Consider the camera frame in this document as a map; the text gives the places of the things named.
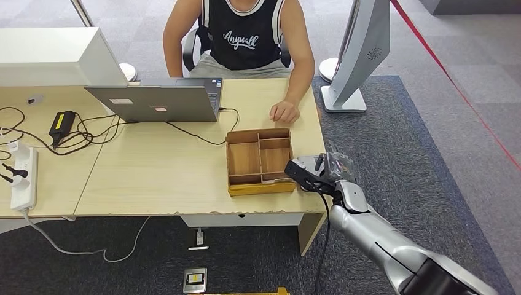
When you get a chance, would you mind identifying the stanchion with round base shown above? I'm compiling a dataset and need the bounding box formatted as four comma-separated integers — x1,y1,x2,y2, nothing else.
69,0,138,82
318,0,360,84

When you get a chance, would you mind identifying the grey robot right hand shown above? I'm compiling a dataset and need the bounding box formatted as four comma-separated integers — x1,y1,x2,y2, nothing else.
315,140,356,184

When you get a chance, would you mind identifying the person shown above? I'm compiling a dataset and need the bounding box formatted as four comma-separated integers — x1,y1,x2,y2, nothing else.
162,0,316,125

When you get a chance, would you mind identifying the red barrier tape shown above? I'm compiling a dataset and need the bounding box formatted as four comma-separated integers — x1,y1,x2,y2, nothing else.
390,0,521,171

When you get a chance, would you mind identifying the black laptop power adapter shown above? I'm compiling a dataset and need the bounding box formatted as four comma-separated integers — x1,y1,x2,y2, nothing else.
48,111,77,148

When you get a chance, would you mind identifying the black laptop charging cable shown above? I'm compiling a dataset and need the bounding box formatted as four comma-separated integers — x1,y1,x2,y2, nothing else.
165,106,241,146

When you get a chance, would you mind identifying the white desk crossbeam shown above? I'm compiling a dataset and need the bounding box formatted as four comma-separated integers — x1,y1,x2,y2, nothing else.
0,216,77,234
180,213,305,228

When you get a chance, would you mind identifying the dark grey furniture base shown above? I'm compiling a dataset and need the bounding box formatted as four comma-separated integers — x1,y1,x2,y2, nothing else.
419,0,521,16

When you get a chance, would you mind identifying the white counter box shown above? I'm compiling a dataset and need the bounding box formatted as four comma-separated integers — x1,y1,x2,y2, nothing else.
0,26,130,87

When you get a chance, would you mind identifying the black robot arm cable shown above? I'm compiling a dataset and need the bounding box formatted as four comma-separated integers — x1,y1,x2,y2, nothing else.
313,191,331,295

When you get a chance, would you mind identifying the person's left hand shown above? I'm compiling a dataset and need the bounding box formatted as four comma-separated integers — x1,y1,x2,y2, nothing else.
269,100,301,125

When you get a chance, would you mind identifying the silver kiosk terminal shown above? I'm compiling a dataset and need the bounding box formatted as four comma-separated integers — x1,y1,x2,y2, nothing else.
320,0,391,114

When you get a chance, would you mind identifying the wooden desk organiser tray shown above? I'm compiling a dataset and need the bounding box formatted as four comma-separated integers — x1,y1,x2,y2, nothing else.
225,128,297,198

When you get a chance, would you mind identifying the white floor plug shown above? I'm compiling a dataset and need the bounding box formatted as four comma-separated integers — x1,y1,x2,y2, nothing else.
188,227,210,251

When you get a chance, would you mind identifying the dark grey floor rug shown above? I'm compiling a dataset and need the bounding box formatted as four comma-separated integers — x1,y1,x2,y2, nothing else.
0,75,514,295

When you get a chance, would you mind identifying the white power strip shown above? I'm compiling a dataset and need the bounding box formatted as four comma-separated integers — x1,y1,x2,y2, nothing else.
9,146,39,213

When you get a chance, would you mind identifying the white power strip cable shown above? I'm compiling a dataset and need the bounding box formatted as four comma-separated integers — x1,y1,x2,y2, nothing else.
22,210,151,264

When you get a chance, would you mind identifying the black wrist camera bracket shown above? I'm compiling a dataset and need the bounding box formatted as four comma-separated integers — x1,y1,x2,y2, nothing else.
284,154,339,195

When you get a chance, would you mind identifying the metal floor socket box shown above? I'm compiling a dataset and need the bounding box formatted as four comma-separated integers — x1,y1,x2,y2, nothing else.
183,267,208,294

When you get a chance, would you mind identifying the grey laptop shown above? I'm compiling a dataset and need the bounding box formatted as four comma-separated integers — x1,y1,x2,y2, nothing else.
84,77,224,123

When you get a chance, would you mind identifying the black plug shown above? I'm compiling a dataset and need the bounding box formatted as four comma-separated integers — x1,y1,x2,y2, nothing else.
0,162,29,184

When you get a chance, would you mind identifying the black mains cable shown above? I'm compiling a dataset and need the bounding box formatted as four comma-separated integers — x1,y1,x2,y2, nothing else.
0,106,125,157

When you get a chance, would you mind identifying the wooden desk leg panel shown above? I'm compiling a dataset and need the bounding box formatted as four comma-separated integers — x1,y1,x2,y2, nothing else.
298,213,329,256

